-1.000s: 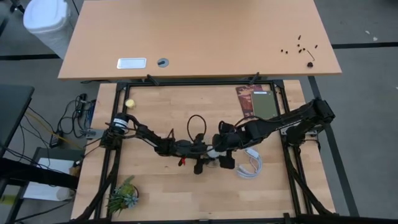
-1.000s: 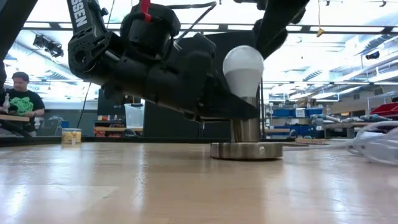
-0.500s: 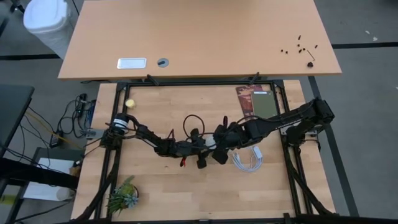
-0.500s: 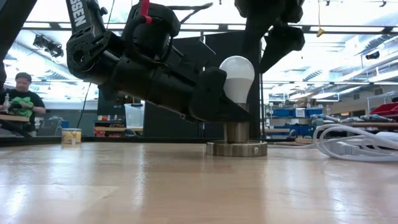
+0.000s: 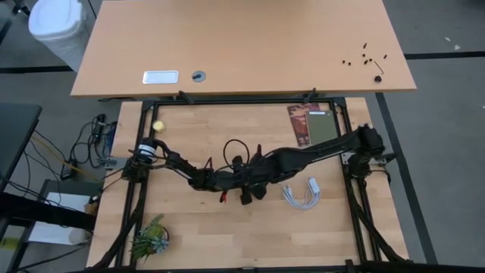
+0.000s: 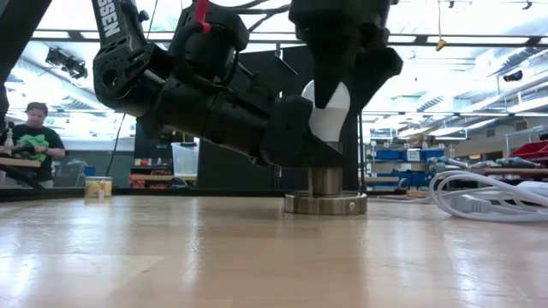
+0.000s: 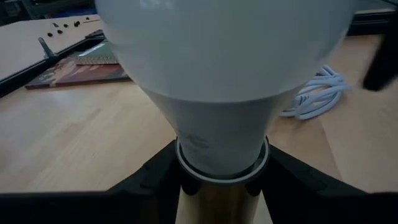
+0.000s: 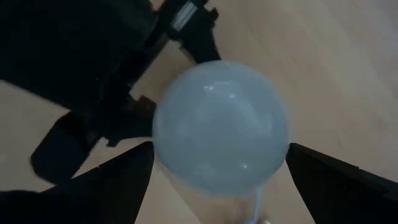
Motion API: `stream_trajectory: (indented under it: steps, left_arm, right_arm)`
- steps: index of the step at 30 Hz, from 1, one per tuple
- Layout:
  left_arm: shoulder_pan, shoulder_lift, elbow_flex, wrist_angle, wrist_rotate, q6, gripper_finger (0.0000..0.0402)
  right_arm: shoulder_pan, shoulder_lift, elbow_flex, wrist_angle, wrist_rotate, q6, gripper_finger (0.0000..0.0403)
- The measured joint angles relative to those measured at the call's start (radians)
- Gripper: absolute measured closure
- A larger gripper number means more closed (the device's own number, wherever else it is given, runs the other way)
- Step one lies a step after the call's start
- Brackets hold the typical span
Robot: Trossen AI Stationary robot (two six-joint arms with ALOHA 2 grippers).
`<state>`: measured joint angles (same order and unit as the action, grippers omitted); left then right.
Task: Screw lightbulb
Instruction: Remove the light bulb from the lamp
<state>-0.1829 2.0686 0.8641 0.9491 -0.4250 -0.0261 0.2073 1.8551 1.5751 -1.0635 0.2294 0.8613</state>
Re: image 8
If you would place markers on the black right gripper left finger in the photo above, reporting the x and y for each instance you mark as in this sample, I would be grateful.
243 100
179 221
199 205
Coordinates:
102 193

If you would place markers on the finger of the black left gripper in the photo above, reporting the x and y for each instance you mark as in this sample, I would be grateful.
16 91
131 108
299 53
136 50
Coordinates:
133 121
202 40

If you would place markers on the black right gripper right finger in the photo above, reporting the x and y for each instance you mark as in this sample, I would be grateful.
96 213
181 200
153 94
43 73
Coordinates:
342 193

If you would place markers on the white lightbulb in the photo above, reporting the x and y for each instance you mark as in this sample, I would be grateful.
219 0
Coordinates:
220 127

